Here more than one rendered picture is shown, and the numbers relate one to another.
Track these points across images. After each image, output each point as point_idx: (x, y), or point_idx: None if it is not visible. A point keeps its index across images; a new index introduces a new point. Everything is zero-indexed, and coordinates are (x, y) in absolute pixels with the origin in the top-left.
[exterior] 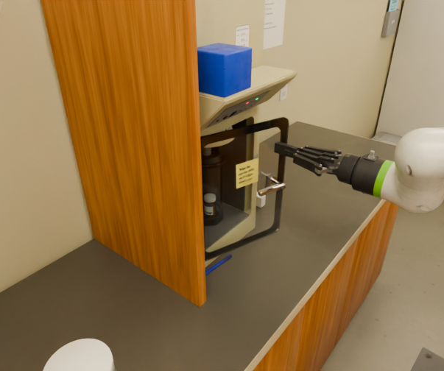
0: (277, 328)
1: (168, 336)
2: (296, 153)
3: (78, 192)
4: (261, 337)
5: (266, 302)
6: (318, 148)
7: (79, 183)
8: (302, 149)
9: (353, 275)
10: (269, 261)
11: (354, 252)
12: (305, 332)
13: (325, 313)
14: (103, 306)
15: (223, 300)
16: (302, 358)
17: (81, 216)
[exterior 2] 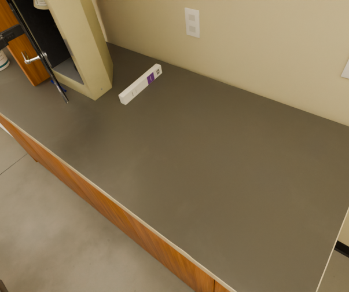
0: (2, 113)
1: (19, 77)
2: None
3: (95, 7)
4: (0, 108)
5: (21, 109)
6: None
7: (95, 2)
8: None
9: (138, 229)
10: (54, 109)
11: (117, 205)
12: (70, 173)
13: (97, 197)
14: None
15: (32, 92)
16: (84, 190)
17: (99, 22)
